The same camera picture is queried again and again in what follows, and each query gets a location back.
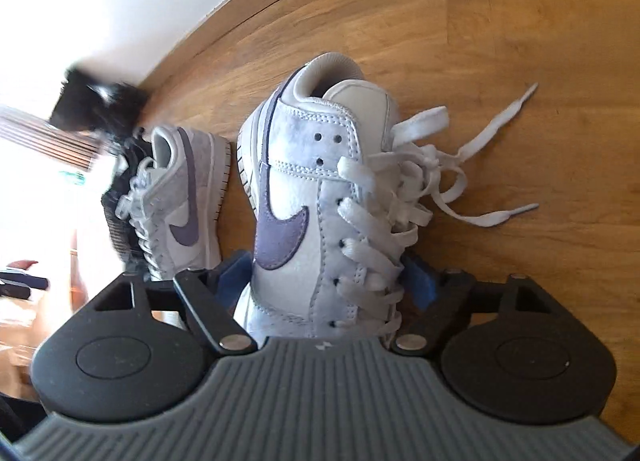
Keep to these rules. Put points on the brown striped panel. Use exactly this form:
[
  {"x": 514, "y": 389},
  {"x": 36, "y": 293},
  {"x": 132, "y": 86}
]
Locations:
[{"x": 45, "y": 138}]

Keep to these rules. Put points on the white purple sneaker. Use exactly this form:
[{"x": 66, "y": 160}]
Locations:
[
  {"x": 300, "y": 181},
  {"x": 190, "y": 201}
]

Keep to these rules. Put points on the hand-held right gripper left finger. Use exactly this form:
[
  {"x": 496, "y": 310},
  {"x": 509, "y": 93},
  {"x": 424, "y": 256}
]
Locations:
[{"x": 232, "y": 271}]

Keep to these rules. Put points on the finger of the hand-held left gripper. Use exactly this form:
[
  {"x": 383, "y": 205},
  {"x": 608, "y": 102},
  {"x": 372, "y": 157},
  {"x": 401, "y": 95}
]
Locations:
[{"x": 25, "y": 286}]

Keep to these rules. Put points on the black mesh sneaker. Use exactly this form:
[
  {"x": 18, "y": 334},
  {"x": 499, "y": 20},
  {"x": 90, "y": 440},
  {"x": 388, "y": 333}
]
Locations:
[{"x": 117, "y": 221}]

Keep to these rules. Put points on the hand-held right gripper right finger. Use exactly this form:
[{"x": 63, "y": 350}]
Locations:
[{"x": 422, "y": 286}]

